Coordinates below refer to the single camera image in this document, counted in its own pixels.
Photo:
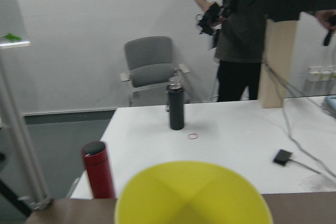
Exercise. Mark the yellow plastic cup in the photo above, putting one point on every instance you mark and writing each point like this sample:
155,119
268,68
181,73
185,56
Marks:
190,192

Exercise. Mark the black thermos bottle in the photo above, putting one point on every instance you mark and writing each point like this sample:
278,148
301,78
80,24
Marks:
175,93

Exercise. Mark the grey office chair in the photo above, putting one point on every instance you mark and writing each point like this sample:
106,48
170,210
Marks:
150,64

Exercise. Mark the red rubber band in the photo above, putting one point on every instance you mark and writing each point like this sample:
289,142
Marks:
192,136

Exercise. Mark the red thermos bottle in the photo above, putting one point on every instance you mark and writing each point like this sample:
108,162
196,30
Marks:
96,162

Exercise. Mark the person in dark shirt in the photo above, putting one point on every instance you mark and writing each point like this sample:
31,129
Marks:
239,49

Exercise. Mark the small black adapter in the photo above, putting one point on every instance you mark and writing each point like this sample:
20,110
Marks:
282,157

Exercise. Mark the wooden post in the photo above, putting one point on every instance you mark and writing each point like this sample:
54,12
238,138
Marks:
280,38

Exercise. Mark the aluminium frame post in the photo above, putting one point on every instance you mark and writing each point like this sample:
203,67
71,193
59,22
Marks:
14,123

